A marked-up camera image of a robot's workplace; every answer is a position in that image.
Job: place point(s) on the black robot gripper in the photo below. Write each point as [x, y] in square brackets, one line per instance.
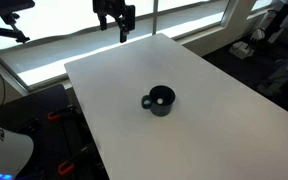
[117, 9]

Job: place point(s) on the red marker with white end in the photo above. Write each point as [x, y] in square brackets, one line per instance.
[160, 100]

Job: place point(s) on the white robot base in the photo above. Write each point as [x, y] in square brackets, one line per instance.
[15, 152]

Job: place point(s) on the dark teal ceramic mug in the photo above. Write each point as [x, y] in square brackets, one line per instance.
[150, 101]

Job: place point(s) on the white device on floor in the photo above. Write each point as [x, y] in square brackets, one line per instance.
[241, 50]

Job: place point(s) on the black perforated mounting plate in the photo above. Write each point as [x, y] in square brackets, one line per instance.
[54, 141]

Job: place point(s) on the orange-handled clamp upper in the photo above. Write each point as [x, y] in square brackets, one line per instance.
[57, 114]

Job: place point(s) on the orange-handled clamp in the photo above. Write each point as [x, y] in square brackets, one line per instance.
[68, 166]
[57, 114]

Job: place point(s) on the black camera tripod mount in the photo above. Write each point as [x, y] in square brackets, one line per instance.
[8, 13]

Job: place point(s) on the orange-handled clamp lower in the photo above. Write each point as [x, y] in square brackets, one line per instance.
[68, 166]

